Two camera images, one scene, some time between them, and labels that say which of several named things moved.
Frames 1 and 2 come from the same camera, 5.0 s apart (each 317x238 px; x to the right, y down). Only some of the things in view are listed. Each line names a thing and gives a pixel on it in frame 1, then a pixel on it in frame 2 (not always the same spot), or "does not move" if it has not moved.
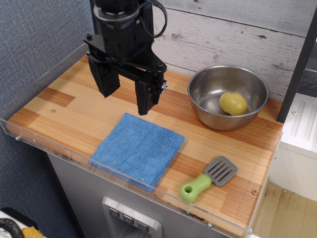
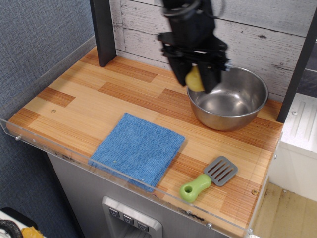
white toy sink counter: x=293 y=167 does not move
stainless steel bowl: x=227 y=98 does not move
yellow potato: x=234 y=103 -> x=193 y=80
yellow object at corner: x=31 y=232 does not move
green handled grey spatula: x=219 y=172 does not move
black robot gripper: x=128 y=47 -> x=191 y=38
